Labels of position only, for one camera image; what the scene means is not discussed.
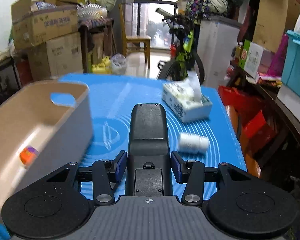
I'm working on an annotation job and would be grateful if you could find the white pill bottle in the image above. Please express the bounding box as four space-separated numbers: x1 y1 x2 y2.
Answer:
178 133 210 154

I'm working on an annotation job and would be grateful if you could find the purple orange toy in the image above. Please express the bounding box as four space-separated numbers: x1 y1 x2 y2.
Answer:
19 146 39 166

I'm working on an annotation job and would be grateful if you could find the black remote control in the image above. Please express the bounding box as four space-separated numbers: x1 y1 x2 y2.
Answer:
125 103 173 197

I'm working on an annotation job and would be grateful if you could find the blue silicone baking mat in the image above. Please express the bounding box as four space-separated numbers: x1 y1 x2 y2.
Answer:
0 73 248 240

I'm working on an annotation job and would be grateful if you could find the top open cardboard box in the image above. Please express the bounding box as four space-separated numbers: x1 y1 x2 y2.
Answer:
11 0 84 50

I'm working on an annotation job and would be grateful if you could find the green black bicycle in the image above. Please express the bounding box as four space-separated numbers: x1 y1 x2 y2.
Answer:
156 8 205 84

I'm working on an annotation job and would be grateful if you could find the white tissue pack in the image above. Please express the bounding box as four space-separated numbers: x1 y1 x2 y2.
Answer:
162 71 212 123

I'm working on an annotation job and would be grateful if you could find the yellow detergent jug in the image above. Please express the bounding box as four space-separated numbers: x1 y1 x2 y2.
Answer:
92 56 112 74

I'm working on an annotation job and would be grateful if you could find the wooden chair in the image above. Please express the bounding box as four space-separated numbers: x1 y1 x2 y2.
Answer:
118 3 151 69

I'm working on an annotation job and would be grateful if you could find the beige plastic storage bin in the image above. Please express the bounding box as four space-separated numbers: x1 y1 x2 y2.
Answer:
0 80 93 213

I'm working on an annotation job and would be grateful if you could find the translucent plastic bag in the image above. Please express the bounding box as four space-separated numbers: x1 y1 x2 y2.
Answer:
110 54 127 75

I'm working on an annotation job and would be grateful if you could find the large stacked cardboard box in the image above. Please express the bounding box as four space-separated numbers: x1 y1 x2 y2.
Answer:
27 32 83 81

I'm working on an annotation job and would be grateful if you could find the teal plastic storage crate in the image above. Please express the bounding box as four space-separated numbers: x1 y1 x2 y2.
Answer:
281 30 300 96

